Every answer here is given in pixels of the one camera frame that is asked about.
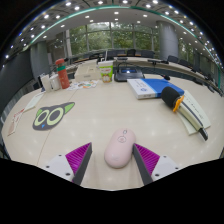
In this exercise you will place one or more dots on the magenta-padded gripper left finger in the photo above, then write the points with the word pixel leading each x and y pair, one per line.
pixel 78 158

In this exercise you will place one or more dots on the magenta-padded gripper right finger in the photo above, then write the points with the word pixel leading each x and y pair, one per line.
pixel 147 159

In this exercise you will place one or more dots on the pink computer mouse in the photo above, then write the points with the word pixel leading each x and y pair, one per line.
pixel 119 149

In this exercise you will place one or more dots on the cat face mouse pad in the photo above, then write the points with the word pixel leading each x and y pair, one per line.
pixel 51 116

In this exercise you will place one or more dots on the white green booklet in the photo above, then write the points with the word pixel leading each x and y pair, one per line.
pixel 198 108

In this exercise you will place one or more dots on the red white magazine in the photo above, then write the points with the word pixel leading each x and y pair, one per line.
pixel 16 121

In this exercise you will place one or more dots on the colourful printed leaflet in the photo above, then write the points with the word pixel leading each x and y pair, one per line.
pixel 83 85

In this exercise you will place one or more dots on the white lidded mug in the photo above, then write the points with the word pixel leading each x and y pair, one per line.
pixel 55 82

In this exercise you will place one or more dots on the tall white cup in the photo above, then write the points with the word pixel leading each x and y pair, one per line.
pixel 45 83

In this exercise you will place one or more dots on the red drink bottle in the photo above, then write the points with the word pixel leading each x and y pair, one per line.
pixel 63 76

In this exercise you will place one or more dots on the beige cardboard box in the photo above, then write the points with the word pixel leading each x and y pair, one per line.
pixel 86 72

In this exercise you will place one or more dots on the black desk device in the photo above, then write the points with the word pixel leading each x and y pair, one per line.
pixel 128 75

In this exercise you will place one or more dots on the printed green white paper cup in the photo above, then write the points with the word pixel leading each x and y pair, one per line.
pixel 106 72

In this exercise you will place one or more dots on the long curved conference desk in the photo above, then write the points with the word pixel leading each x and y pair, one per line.
pixel 186 70

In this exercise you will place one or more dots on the group of dark chairs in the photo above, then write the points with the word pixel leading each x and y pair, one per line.
pixel 146 53

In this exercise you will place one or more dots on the group of ceiling lights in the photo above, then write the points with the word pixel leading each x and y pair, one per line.
pixel 116 13

